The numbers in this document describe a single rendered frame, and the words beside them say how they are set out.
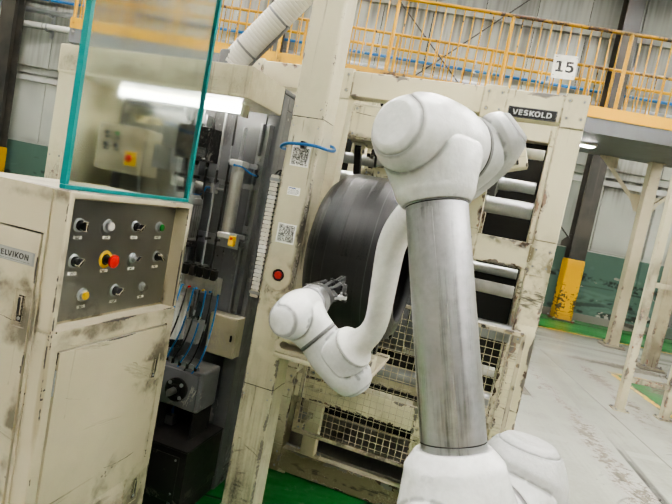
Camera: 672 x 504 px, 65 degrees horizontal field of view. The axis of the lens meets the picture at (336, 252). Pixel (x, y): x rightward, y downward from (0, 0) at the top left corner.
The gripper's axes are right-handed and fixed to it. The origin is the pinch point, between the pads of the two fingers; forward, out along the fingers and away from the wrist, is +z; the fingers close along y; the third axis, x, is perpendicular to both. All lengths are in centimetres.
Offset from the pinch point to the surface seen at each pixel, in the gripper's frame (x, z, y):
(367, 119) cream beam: -50, 66, 18
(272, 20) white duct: -85, 73, 69
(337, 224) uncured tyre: -14.5, 15.2, 8.2
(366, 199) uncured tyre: -23.3, 22.7, 1.9
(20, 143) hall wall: 86, 757, 991
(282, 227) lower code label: -5.8, 33.6, 35.0
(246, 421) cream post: 70, 23, 35
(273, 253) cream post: 4.5, 32.2, 36.7
